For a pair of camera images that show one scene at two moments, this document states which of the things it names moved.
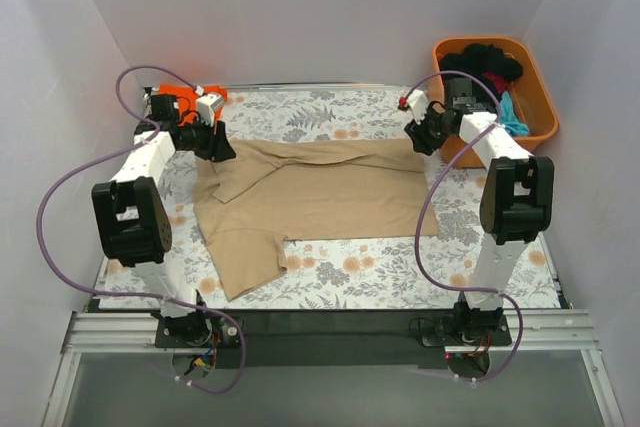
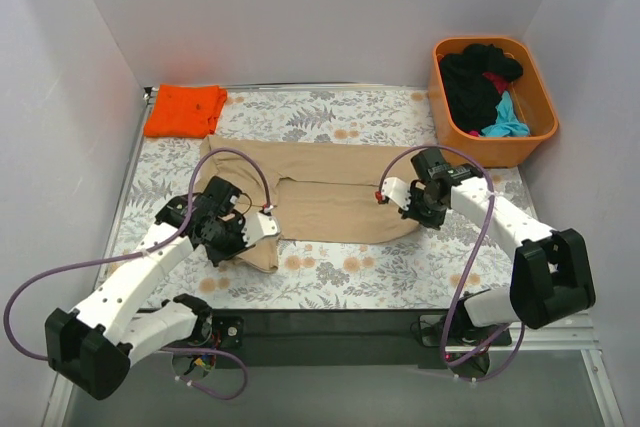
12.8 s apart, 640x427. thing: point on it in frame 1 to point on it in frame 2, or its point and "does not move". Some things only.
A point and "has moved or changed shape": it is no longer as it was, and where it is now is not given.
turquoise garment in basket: [509, 119] does not move
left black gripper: [215, 142] to [232, 236]
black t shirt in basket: [482, 59] does not move
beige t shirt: [277, 190] has moved or changed shape
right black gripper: [420, 133] to [417, 204]
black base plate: [324, 338] does not move
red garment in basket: [500, 83] does not move
